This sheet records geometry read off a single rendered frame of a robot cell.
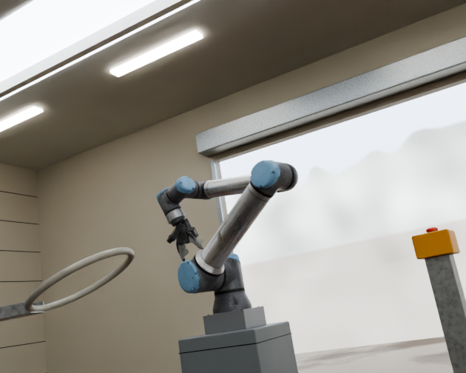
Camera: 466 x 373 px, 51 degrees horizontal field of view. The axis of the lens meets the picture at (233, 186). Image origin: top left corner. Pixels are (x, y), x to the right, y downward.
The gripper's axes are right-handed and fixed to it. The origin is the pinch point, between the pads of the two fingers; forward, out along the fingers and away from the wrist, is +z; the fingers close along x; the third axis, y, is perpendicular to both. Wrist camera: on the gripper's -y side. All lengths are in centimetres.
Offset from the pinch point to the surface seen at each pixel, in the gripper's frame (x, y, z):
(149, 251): 377, 323, -137
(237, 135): 161, 354, -193
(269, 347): -15, 2, 53
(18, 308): 34, -70, -9
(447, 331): -93, -9, 74
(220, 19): 40, 250, -259
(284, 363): -9, 13, 63
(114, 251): -7.6, -47.6, -8.7
